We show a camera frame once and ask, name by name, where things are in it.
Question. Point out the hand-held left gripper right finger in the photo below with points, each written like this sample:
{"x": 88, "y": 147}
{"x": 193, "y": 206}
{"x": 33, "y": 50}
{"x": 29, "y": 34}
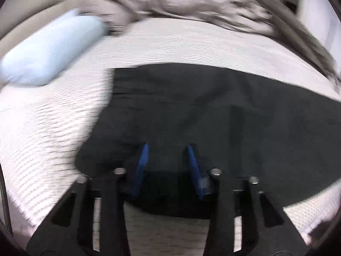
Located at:
{"x": 195, "y": 170}

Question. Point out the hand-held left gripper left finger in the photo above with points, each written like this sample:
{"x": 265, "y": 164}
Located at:
{"x": 140, "y": 170}

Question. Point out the black pants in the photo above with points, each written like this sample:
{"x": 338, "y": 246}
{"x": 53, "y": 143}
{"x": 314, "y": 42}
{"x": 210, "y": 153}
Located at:
{"x": 213, "y": 112}

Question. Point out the bed with hexagon patterned cover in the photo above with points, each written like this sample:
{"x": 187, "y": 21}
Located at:
{"x": 53, "y": 128}

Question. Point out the light blue pillow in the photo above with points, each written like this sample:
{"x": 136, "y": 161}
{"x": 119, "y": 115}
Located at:
{"x": 48, "y": 53}

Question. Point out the dark grey duvet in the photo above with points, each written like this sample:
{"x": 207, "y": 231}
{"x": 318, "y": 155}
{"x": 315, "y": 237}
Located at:
{"x": 306, "y": 40}

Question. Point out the light grey quilt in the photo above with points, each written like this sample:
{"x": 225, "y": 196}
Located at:
{"x": 173, "y": 0}

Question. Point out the beige padded headboard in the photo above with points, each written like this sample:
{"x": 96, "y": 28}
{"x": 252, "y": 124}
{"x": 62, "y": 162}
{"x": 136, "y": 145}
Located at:
{"x": 40, "y": 2}

